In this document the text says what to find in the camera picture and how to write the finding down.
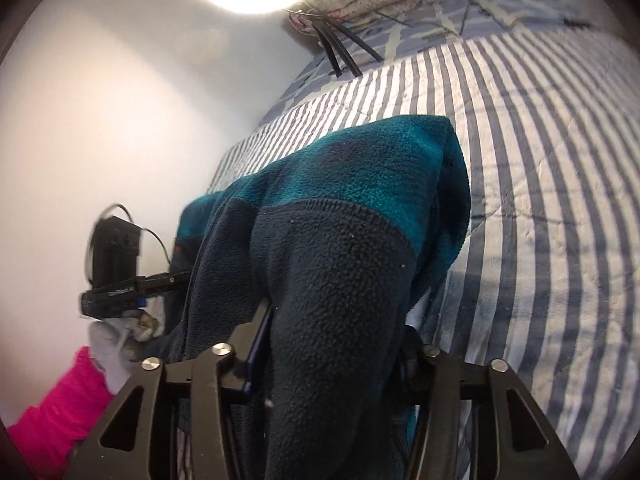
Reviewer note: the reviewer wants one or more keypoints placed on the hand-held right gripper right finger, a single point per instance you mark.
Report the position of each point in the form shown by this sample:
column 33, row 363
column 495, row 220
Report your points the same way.
column 412, row 360

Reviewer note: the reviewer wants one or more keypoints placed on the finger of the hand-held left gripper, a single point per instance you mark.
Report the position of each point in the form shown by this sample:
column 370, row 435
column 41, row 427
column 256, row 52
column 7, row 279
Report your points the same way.
column 165, row 281

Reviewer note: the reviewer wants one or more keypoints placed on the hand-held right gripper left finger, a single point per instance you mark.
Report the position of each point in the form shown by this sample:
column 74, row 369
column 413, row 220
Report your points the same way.
column 257, row 340

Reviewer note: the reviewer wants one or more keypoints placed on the teal plaid fleece jacket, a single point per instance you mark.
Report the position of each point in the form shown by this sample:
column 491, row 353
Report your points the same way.
column 325, row 260

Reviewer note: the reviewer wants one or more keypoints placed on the person's left forearm pink sleeve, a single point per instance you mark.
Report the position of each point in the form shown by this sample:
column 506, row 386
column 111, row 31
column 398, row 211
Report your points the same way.
column 55, row 420

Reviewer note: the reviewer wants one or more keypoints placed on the person's left hand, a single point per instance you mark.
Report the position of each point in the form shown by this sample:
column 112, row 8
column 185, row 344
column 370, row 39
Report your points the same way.
column 112, row 350

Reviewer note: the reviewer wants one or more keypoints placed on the blue white striped blanket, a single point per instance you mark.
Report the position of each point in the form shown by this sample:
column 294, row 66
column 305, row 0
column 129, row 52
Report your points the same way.
column 525, row 185

